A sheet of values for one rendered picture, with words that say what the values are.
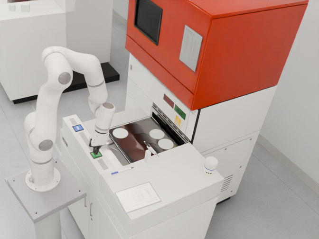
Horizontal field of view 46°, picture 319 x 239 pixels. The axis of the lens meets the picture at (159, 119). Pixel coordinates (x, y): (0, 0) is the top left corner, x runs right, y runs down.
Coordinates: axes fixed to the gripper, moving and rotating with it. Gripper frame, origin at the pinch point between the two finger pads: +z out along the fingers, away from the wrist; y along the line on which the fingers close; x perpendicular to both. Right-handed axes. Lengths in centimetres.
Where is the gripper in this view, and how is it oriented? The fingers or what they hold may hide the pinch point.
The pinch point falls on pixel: (95, 150)
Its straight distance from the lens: 220.9
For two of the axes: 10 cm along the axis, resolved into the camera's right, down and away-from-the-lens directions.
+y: -7.9, 0.9, -6.1
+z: -3.0, 8.1, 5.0
